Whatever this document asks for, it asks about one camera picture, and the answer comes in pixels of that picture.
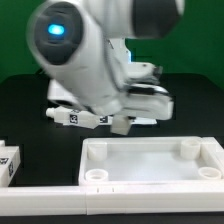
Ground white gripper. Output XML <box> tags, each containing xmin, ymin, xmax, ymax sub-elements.
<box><xmin>123</xmin><ymin>63</ymin><xmax>174</xmax><ymax>120</ymax></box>

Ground white desk top tray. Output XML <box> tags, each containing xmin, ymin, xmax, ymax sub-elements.
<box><xmin>78</xmin><ymin>136</ymin><xmax>224</xmax><ymax>186</ymax></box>

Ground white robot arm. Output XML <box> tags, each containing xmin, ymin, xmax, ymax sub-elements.
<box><xmin>27</xmin><ymin>0</ymin><xmax>185</xmax><ymax>120</ymax></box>

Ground white paper marker sheet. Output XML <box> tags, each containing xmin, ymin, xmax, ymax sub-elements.
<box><xmin>99</xmin><ymin>116</ymin><xmax>157</xmax><ymax>125</ymax></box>

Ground white L-shaped fence wall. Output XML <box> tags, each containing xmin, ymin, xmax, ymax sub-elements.
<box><xmin>0</xmin><ymin>136</ymin><xmax>224</xmax><ymax>217</ymax></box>

